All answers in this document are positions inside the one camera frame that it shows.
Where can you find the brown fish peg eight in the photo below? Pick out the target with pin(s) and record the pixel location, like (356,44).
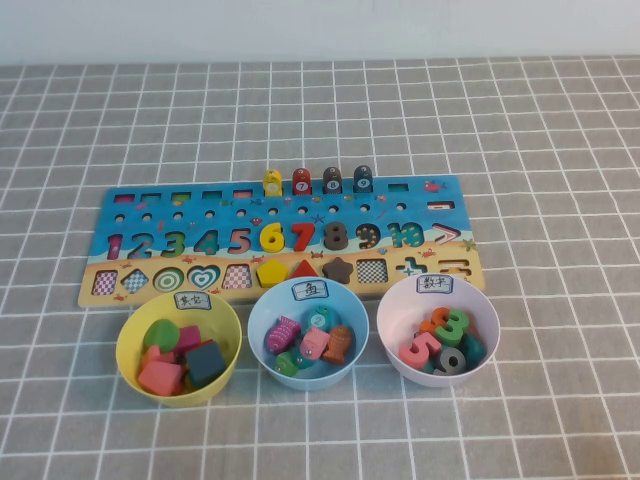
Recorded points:
(332,183)

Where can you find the pink wooden block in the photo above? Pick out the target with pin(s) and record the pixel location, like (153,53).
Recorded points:
(160,377)

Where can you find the green wooden circle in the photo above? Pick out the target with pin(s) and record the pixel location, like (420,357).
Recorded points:
(161,333)

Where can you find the paper label on blue bowl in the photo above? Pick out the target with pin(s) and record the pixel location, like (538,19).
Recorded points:
(310,289)

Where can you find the teal wooden fish two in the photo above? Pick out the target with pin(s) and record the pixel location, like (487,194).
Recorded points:
(320,318)

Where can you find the yellow wooden pentagon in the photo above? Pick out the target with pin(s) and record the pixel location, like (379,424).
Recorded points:
(273,273)

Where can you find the paper label on yellow bowl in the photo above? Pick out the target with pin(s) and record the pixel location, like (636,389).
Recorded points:
(192,301)

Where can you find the brown wooden star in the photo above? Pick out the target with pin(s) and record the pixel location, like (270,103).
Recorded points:
(338,269)

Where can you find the dark blue fish peg nine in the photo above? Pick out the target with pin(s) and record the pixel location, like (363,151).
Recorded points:
(363,181)

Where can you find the red wooden number seven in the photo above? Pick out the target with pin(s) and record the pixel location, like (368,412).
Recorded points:
(303,239)

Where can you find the grey wooden number nine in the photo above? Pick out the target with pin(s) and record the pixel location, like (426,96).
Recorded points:
(457,360)

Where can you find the pink plastic bowl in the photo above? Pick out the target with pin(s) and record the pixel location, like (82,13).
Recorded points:
(395,320)

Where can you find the orange wooden number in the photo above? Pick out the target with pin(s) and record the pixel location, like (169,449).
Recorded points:
(427,325)

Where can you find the blue wooden number puzzle board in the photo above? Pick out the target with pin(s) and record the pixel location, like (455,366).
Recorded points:
(350,215)

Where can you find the brown wooden number eight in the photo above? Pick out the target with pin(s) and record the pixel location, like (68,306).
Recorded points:
(335,243)

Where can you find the green wooden fish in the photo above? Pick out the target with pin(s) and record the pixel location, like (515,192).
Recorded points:
(287,364)

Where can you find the yellow fish peg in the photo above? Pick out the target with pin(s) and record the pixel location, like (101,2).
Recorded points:
(272,185)

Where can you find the green wooden number three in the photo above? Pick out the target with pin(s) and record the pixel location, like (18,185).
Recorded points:
(457,332)

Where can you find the magenta wooden block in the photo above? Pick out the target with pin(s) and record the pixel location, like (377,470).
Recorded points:
(189,337)

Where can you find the red fish peg seven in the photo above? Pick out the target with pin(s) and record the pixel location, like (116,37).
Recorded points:
(302,184)

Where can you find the pink wooden fish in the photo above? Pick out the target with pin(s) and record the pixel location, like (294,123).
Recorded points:
(314,344)

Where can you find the pink wooden number five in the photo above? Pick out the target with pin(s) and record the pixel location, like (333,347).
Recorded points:
(417,355)

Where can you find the dark teal wooden square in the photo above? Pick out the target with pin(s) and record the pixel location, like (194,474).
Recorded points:
(205,362)

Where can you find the paper label on pink bowl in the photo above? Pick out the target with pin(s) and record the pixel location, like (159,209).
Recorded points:
(434,284)

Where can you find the yellow wooden number six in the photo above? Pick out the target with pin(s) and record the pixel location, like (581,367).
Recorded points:
(267,239)

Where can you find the orange wooden fish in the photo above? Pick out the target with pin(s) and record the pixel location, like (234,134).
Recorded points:
(337,345)

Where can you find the teal wooden number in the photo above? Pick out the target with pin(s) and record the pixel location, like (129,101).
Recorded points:
(475,350)

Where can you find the blue plastic bowl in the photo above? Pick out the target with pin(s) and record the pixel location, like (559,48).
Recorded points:
(352,310)

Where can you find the red wooden triangle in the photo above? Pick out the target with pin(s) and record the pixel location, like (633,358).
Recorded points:
(305,272)

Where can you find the yellow plastic bowl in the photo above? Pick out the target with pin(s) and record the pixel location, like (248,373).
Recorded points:
(226,320)

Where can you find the magenta striped wooden fish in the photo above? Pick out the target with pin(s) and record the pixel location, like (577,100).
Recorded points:
(280,335)

